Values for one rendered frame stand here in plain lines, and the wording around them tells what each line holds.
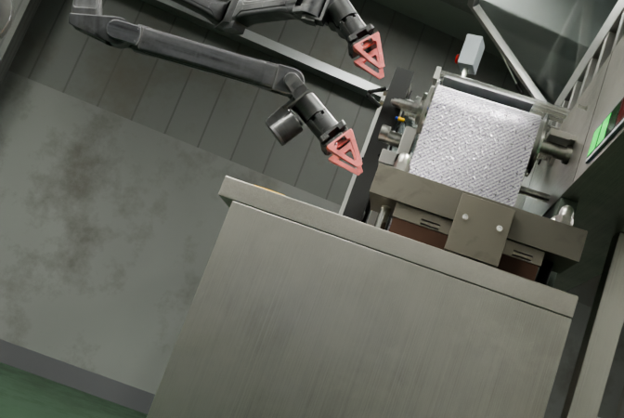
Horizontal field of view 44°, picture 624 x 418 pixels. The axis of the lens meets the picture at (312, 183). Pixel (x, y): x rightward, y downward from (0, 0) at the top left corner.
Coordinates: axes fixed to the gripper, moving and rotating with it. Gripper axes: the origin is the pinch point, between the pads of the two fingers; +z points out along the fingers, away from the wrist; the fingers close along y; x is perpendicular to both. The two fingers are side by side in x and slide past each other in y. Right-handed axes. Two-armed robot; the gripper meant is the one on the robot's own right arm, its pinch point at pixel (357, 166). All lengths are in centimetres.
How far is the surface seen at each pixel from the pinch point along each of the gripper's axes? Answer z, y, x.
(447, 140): 7.5, 0.4, 18.6
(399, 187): 12.8, 19.7, 0.3
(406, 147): 1.5, -7.0, 12.6
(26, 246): -152, -278, -136
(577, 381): 63, -14, 9
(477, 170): 16.6, 0.3, 19.3
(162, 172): -144, -293, -47
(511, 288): 39.8, 25.6, 2.7
